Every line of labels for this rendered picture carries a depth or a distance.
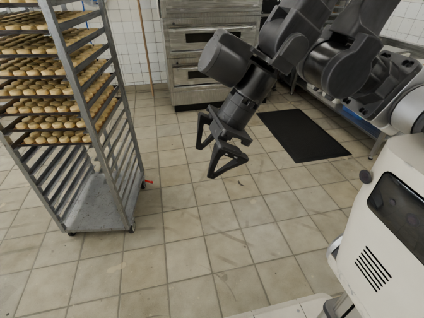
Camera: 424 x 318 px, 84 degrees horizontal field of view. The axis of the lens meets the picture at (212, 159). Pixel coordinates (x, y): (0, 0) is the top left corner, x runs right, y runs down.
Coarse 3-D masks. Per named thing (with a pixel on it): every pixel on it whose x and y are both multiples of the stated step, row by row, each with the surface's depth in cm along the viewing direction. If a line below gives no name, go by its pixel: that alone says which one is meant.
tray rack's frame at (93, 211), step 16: (112, 48) 151; (128, 112) 180; (112, 160) 210; (96, 176) 212; (112, 176) 212; (144, 176) 217; (96, 192) 196; (80, 208) 183; (96, 208) 183; (112, 208) 183; (128, 208) 183; (80, 224) 171; (96, 224) 171; (112, 224) 171
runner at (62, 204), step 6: (84, 162) 197; (84, 168) 194; (78, 174) 188; (78, 180) 183; (72, 186) 178; (66, 192) 170; (72, 192) 173; (66, 198) 169; (60, 204) 162; (60, 210) 160
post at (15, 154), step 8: (0, 128) 116; (0, 136) 118; (8, 136) 121; (8, 144) 121; (8, 152) 124; (16, 152) 126; (16, 160) 128; (24, 168) 131; (32, 176) 137; (32, 184) 139; (40, 192) 144; (40, 200) 147; (48, 200) 150; (48, 208) 152; (56, 216) 158; (64, 224) 167; (64, 232) 169
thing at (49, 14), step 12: (48, 0) 86; (48, 12) 87; (48, 24) 90; (60, 36) 93; (60, 48) 95; (72, 72) 101; (72, 84) 104; (84, 108) 111; (84, 120) 115; (96, 132) 122; (96, 144) 124; (108, 168) 136; (108, 180) 140; (120, 204) 154
